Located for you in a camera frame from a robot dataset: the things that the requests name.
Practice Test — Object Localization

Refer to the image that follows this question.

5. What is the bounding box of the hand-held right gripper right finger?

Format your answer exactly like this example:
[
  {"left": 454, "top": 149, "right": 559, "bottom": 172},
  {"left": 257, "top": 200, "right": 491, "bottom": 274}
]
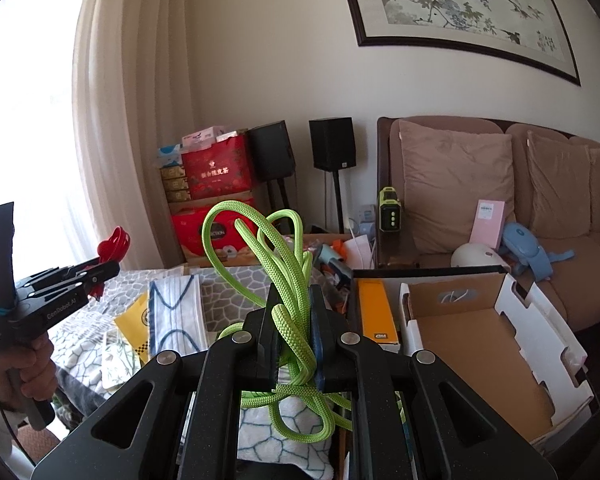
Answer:
[{"left": 307, "top": 284, "right": 563, "bottom": 480}]

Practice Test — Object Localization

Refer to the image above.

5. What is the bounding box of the pink white packet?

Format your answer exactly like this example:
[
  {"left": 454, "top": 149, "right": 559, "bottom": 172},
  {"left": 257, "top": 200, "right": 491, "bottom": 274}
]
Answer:
[{"left": 181, "top": 127, "right": 220, "bottom": 151}]

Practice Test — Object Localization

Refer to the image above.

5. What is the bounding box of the green rope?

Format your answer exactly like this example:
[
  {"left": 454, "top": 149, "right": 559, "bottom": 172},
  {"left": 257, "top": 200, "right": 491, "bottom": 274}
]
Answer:
[{"left": 201, "top": 200, "right": 353, "bottom": 445}]

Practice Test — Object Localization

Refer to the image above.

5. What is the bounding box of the brown sofa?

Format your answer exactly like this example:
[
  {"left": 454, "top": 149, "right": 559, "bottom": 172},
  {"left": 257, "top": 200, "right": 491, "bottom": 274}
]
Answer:
[{"left": 376, "top": 116, "right": 600, "bottom": 333}]

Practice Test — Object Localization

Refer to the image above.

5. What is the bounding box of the brown cardboard carton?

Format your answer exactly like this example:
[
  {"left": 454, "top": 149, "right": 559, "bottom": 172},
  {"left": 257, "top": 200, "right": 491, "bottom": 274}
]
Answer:
[{"left": 167, "top": 189, "right": 257, "bottom": 217}]

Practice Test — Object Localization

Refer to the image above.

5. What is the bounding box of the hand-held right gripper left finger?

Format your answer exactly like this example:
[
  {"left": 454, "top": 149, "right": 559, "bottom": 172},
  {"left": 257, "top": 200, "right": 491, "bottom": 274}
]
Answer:
[{"left": 31, "top": 284, "right": 282, "bottom": 480}]

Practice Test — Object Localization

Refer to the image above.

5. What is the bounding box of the cream curtain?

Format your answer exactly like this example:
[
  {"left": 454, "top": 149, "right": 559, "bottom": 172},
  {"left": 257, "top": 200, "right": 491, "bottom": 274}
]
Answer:
[{"left": 0, "top": 0, "right": 203, "bottom": 286}]

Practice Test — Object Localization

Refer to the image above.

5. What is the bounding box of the white cardboard box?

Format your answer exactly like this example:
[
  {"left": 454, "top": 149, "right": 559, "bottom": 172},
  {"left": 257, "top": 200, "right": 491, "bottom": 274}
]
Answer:
[{"left": 352, "top": 265, "right": 595, "bottom": 456}]

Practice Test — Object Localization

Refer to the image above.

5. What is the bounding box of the black speaker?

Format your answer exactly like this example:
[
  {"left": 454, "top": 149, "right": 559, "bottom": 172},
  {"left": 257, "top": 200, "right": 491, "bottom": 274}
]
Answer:
[
  {"left": 247, "top": 120, "right": 296, "bottom": 183},
  {"left": 309, "top": 117, "right": 354, "bottom": 172}
]

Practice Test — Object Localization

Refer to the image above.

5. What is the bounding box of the blue massager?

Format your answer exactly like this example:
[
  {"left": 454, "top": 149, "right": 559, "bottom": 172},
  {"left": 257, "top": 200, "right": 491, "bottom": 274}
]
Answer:
[{"left": 497, "top": 222, "right": 576, "bottom": 281}]

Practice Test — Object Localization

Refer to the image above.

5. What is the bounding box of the yellow checkered packet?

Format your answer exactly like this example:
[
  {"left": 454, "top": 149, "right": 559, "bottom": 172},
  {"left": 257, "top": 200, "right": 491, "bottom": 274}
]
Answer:
[{"left": 112, "top": 291, "right": 153, "bottom": 366}]

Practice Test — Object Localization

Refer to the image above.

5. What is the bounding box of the long orange box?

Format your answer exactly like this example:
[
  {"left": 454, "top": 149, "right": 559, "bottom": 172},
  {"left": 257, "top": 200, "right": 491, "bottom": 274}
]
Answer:
[{"left": 356, "top": 279, "right": 402, "bottom": 354}]

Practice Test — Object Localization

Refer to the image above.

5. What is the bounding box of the white dome device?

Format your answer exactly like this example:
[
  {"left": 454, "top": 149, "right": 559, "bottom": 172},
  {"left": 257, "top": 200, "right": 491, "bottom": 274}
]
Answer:
[{"left": 451, "top": 242, "right": 512, "bottom": 273}]

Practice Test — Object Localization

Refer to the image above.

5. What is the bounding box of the framed ink painting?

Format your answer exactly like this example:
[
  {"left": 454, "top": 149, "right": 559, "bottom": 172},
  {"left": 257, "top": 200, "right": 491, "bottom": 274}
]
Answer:
[{"left": 336, "top": 0, "right": 582, "bottom": 87}]

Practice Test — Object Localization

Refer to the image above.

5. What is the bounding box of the teal glue gun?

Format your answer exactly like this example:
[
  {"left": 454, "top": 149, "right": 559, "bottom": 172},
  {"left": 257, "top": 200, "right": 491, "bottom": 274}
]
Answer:
[{"left": 316, "top": 244, "right": 350, "bottom": 281}]

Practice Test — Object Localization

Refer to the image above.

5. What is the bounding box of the bamboo print phone case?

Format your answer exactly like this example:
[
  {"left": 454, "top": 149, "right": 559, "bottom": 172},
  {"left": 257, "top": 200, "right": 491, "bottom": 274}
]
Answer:
[{"left": 99, "top": 332, "right": 142, "bottom": 392}]

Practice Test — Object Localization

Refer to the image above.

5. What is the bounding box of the blue tissue packet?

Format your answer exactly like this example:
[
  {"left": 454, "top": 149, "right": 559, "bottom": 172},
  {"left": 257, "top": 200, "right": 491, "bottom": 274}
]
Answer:
[{"left": 157, "top": 144, "right": 185, "bottom": 168}]

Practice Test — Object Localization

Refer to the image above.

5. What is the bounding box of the red gift box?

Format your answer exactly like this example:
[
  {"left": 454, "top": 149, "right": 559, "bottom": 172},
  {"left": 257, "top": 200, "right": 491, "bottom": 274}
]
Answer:
[{"left": 170, "top": 199, "right": 261, "bottom": 267}]

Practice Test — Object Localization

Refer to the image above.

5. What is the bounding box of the stone pattern blanket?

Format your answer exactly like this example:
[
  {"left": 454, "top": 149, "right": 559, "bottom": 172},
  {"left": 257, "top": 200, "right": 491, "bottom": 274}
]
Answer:
[{"left": 52, "top": 262, "right": 356, "bottom": 480}]

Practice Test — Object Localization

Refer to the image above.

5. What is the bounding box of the face mask pack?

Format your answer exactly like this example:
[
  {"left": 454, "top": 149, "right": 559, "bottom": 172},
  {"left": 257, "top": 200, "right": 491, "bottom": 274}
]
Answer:
[{"left": 147, "top": 274, "right": 211, "bottom": 361}]

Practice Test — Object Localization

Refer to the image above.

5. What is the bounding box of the pink box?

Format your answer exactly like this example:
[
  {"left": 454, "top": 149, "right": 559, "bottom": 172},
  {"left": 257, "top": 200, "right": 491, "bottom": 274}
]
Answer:
[{"left": 470, "top": 199, "right": 506, "bottom": 251}]

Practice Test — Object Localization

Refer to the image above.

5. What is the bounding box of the black speaker stand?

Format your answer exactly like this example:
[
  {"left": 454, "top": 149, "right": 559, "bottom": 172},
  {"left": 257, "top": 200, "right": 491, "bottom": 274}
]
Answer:
[
  {"left": 330, "top": 170, "right": 348, "bottom": 235},
  {"left": 265, "top": 177, "right": 292, "bottom": 211}
]

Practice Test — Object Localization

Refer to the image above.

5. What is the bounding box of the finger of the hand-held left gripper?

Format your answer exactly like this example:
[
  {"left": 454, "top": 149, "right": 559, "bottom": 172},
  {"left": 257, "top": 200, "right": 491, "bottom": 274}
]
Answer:
[
  {"left": 17, "top": 258, "right": 105, "bottom": 285},
  {"left": 27, "top": 261, "right": 122, "bottom": 306}
]

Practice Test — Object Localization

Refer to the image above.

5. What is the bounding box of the white paper sheet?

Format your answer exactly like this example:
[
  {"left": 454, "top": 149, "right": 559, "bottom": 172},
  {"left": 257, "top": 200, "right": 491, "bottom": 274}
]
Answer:
[{"left": 342, "top": 234, "right": 376, "bottom": 273}]

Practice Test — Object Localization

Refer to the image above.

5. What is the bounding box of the red plastic clip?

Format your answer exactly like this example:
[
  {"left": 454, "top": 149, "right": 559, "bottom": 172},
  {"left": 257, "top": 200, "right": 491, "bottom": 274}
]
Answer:
[{"left": 92, "top": 226, "right": 132, "bottom": 302}]

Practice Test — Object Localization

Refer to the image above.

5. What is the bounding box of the green black radio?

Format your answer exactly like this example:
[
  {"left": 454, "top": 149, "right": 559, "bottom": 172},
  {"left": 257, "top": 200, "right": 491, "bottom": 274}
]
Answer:
[{"left": 377, "top": 186, "right": 403, "bottom": 233}]

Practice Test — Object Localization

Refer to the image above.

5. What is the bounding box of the person's left hand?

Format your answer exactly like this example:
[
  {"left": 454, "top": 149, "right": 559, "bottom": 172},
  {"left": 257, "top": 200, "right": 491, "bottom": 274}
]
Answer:
[{"left": 0, "top": 332, "right": 59, "bottom": 418}]

